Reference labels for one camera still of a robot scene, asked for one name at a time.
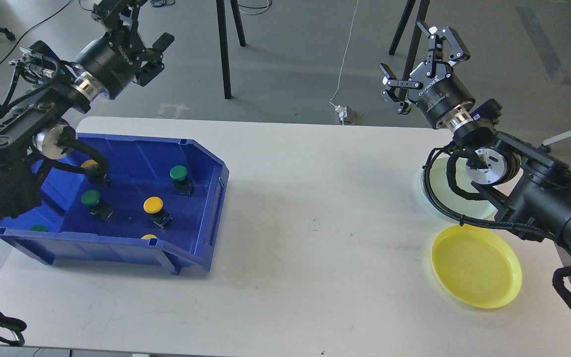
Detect green push button corner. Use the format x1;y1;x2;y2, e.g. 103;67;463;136
29;224;48;232

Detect pale green plastic plate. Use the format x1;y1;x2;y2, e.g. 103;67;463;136
415;155;496;221

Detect white power adapter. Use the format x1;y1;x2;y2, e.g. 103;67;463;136
335;105;358;125

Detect white cable on floor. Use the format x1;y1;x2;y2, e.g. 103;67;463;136
329;0;360;106

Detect black floor cable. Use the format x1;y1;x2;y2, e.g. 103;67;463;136
0;0;75;88

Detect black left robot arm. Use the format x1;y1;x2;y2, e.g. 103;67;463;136
0;0;174;220

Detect yellow plastic plate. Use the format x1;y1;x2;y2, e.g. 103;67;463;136
430;225;523;309

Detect blue plastic bin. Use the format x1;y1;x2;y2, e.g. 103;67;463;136
0;133;229;274

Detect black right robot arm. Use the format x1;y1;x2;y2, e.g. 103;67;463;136
379;21;571;310

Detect yellow push button back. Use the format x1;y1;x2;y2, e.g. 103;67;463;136
81;160;111;188

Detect black tripod legs right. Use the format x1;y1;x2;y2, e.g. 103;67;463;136
389;0;431;80

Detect black tripod legs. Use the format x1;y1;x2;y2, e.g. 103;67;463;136
216;0;246;100
389;0;431;80

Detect green push button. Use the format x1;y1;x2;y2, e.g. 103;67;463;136
80;189;114;222
169;165;194;197

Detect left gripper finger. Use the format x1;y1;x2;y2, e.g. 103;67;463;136
91;0;147;33
140;33;174;67

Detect black tripod legs left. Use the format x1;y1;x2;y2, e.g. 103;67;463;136
216;0;246;100

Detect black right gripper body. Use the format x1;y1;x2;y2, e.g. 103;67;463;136
408;62;475;129

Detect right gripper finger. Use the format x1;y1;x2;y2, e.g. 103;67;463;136
416;22;471;79
379;63;422;115

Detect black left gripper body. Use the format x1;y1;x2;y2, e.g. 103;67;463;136
74;29;165;100

